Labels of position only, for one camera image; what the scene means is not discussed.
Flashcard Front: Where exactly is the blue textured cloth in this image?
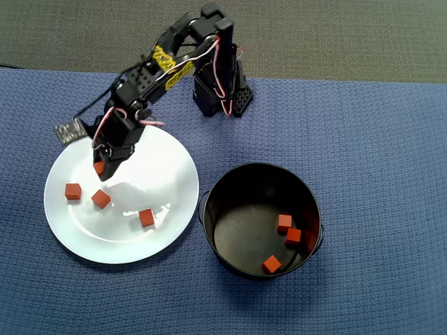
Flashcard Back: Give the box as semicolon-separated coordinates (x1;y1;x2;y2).
0;68;447;335

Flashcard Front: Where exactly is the black metal bucket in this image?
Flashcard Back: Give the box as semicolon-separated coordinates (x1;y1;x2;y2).
197;162;325;281

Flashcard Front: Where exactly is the thin black camera cable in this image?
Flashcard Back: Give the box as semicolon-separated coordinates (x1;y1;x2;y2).
72;52;154;119

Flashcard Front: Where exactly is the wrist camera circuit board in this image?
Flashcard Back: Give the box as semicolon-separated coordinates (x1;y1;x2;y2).
54;117;88;146

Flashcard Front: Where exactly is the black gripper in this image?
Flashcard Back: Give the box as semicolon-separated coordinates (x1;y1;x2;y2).
91;103;148;182

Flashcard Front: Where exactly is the white round plate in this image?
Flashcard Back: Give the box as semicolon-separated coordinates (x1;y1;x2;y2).
43;121;200;265

